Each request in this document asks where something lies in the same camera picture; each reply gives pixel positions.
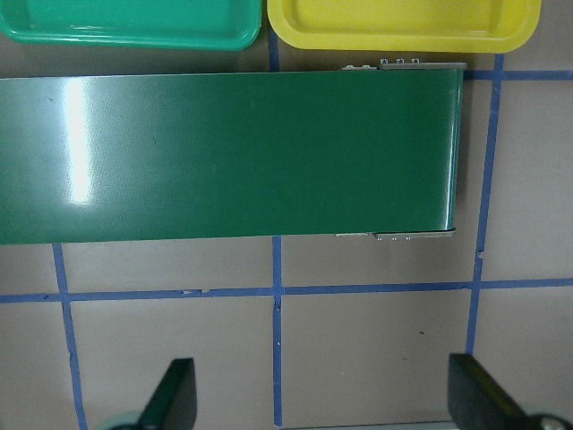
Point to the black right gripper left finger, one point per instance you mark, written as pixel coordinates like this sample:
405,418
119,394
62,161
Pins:
173,405

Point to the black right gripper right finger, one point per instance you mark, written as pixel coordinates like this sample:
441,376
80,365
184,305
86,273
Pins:
477,401

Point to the green conveyor belt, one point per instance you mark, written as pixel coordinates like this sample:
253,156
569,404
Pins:
370,151

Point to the yellow plastic tray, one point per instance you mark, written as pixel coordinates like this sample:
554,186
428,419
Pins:
475,27

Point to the green plastic tray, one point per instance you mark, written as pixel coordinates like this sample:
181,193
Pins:
195,25

